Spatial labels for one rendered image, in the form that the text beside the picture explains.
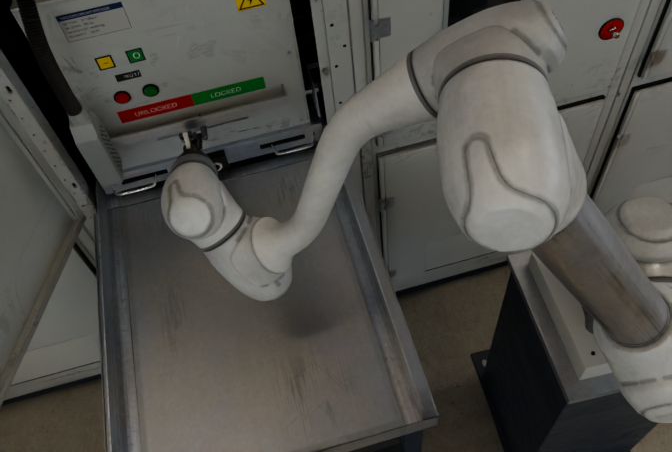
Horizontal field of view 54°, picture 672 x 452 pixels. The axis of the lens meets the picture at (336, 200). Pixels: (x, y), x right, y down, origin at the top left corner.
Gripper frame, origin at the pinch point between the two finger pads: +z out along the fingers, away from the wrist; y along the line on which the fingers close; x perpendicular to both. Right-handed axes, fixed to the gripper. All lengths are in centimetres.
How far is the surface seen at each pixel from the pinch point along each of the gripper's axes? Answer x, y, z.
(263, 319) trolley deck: 4.8, 34.0, -22.2
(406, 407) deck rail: 27, 47, -45
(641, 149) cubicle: 121, 43, 25
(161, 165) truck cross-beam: -10.1, 6.7, 10.8
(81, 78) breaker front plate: -17.3, -19.2, -2.7
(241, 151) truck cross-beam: 8.7, 8.5, 11.8
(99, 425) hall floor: -60, 96, 40
